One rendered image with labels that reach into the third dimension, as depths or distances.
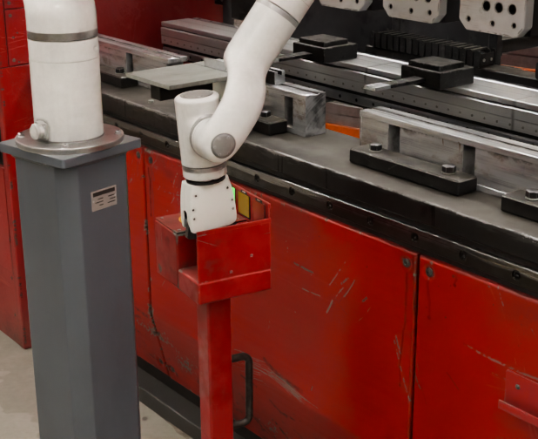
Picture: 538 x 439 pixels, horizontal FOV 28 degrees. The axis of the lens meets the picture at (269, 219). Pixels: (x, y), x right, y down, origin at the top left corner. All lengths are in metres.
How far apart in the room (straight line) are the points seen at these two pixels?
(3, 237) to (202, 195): 1.47
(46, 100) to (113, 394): 0.57
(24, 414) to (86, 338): 1.17
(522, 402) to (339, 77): 1.07
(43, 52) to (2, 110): 1.38
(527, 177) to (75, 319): 0.85
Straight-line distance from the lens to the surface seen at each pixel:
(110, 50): 3.10
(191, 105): 1.99
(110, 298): 2.01
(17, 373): 3.38
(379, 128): 2.25
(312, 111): 2.43
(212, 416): 2.31
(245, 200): 2.18
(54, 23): 1.87
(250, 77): 1.98
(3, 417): 3.15
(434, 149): 2.15
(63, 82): 1.89
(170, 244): 2.17
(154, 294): 2.90
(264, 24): 2.02
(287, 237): 2.35
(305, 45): 2.72
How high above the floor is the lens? 1.50
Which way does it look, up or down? 19 degrees down
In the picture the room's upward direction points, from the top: straight up
